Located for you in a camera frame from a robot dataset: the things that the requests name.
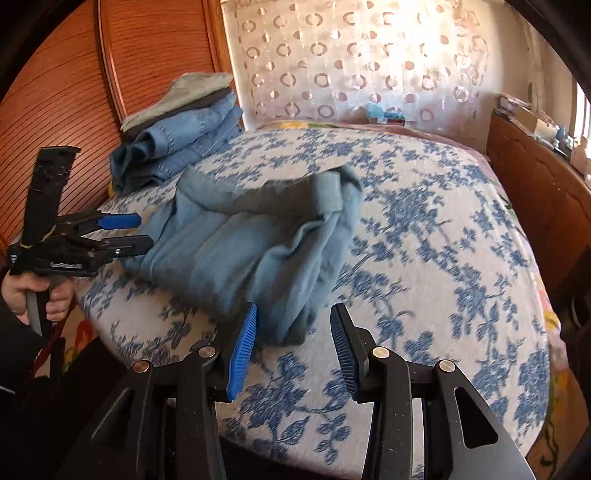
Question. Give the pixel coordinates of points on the colourful flowered blanket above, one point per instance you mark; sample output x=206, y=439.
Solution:
x=443, y=134

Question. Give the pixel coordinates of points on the wooden slatted wardrobe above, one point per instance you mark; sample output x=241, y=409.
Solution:
x=83, y=92

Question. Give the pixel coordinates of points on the window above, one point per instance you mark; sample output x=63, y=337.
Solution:
x=582, y=110

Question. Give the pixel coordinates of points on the folded light grey pants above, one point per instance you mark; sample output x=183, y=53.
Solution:
x=184, y=90

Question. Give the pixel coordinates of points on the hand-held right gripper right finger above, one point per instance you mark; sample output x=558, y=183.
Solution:
x=344, y=357

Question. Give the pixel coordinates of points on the person's left hand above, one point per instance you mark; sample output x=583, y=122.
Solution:
x=59, y=302

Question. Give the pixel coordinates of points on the person's left forearm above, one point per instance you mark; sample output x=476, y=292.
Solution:
x=14, y=350

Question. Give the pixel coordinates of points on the blue box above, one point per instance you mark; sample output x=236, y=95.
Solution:
x=383, y=114

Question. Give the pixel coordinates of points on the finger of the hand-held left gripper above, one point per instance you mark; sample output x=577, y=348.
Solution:
x=131, y=244
x=121, y=221

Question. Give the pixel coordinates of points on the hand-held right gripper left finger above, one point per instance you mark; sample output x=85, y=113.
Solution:
x=242, y=350

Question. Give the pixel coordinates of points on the white curtain with circles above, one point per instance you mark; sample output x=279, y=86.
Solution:
x=369, y=55

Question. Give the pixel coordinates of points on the blue floral bedspread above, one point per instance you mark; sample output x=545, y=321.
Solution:
x=438, y=230

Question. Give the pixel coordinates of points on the cardboard box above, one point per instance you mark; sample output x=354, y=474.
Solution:
x=539, y=127

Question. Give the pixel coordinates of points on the blue-grey pants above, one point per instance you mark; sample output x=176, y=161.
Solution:
x=258, y=258

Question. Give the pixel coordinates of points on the folded blue jeans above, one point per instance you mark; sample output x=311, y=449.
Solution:
x=184, y=129
x=157, y=168

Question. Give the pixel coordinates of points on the clutter of small household things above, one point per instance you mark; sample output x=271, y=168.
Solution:
x=563, y=138

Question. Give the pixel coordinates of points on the wooden cabinet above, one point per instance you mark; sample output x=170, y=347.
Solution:
x=535, y=184

